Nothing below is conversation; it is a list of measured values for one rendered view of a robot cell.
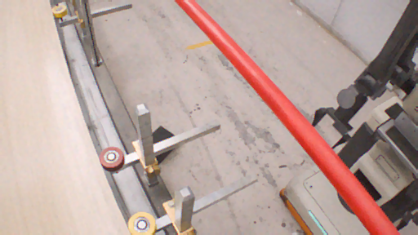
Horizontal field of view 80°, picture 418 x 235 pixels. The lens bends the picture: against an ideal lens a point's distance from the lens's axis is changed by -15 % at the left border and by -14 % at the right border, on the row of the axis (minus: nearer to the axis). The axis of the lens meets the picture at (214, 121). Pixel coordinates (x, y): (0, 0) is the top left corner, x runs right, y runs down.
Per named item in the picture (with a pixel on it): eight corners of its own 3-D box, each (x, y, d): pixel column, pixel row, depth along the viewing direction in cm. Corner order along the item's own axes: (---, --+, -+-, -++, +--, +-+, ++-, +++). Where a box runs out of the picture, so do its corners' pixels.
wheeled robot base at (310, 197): (340, 153, 208) (357, 135, 189) (393, 219, 178) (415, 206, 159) (274, 195, 182) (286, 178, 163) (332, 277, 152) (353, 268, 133)
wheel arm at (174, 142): (215, 124, 114) (216, 117, 110) (220, 130, 112) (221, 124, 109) (108, 167, 97) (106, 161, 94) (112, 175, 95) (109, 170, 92)
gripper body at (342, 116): (344, 135, 84) (360, 117, 80) (322, 112, 88) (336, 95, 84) (349, 132, 89) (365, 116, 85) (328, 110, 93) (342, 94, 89)
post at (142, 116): (154, 179, 113) (144, 99, 75) (158, 187, 111) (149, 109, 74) (146, 183, 112) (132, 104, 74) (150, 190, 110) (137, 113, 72)
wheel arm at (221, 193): (251, 175, 102) (253, 170, 99) (255, 184, 101) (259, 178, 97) (137, 231, 86) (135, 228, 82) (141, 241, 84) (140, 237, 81)
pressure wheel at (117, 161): (122, 185, 96) (116, 170, 86) (101, 177, 96) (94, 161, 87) (131, 166, 100) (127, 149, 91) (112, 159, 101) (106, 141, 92)
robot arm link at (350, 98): (388, 88, 77) (367, 69, 82) (379, 86, 69) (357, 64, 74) (362, 116, 84) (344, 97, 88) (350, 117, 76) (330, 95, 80)
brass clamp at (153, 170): (147, 144, 105) (146, 136, 101) (162, 174, 99) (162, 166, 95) (131, 150, 103) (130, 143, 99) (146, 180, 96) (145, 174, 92)
